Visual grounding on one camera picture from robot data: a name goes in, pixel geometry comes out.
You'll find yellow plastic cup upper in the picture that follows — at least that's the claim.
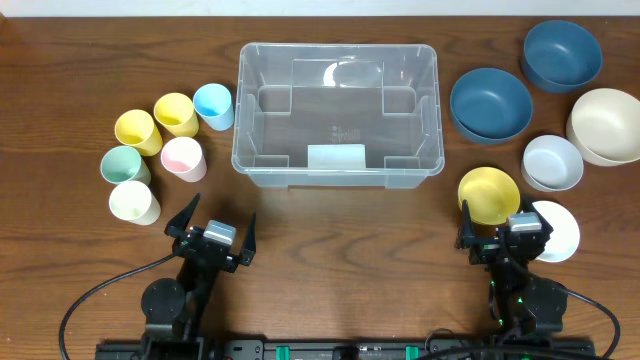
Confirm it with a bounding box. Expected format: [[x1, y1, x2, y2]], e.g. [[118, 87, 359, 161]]
[[153, 93, 199, 137]]

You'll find yellow plastic cup left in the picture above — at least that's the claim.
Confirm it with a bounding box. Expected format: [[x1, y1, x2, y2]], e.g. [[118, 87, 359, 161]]
[[114, 109, 163, 156]]

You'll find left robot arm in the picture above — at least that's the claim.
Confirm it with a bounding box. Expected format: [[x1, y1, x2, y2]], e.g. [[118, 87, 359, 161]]
[[141, 195, 256, 341]]

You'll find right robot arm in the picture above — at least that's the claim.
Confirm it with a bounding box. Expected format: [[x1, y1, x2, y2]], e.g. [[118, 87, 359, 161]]
[[455, 201, 568, 340]]

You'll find black cable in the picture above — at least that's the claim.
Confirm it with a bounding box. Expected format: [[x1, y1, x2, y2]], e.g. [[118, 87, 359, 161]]
[[58, 252, 179, 360], [564, 287, 622, 359]]

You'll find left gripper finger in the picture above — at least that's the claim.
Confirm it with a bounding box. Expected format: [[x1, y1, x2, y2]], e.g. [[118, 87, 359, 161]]
[[164, 193, 200, 238], [240, 214, 256, 266]]

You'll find white label in container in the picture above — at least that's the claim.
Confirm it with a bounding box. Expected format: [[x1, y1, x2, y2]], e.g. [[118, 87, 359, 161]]
[[307, 144, 366, 170]]

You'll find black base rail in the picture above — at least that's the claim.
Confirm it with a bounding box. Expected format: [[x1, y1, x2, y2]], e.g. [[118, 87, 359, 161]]
[[94, 337, 599, 360]]

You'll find white small bowl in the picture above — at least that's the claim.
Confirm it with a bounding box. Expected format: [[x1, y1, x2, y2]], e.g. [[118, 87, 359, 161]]
[[533, 201, 580, 263]]

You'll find mint green plastic cup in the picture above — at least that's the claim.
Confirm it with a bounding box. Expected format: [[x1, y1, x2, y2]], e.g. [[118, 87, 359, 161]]
[[100, 145, 151, 185]]

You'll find light blue plastic cup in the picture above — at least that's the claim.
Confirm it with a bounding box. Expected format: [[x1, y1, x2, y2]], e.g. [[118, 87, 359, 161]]
[[193, 83, 235, 131]]

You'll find cream white plastic cup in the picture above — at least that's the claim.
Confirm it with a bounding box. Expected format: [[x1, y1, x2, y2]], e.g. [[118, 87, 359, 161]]
[[108, 181, 161, 226]]

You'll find right black cable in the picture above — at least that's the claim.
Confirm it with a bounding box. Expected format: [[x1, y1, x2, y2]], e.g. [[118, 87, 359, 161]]
[[564, 287, 622, 359]]

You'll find yellow plastic cup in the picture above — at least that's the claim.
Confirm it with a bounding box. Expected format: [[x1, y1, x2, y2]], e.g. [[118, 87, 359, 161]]
[[114, 109, 163, 156], [153, 93, 199, 137]]

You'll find yellow small bowl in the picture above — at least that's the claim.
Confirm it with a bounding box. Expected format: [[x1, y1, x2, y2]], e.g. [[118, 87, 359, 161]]
[[458, 167, 521, 225]]

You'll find pink plastic cup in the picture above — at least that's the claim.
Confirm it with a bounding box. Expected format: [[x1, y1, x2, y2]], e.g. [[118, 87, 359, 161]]
[[160, 137, 207, 183]]

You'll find dark blue bowl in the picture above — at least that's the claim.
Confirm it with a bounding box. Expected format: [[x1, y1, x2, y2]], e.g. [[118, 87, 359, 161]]
[[520, 20, 604, 93], [450, 68, 534, 145]]

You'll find clear plastic storage container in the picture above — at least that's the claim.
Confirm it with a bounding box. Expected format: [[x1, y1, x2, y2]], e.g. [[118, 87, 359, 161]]
[[231, 43, 445, 189]]

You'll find large beige bowl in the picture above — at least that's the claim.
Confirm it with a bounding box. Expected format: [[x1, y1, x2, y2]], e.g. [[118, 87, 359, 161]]
[[566, 88, 639, 167]]

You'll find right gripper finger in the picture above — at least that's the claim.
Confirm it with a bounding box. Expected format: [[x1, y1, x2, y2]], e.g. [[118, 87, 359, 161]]
[[455, 200, 475, 249], [521, 195, 553, 240]]

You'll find left black cable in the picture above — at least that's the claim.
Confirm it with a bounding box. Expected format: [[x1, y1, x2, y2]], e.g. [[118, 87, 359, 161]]
[[58, 252, 179, 360]]

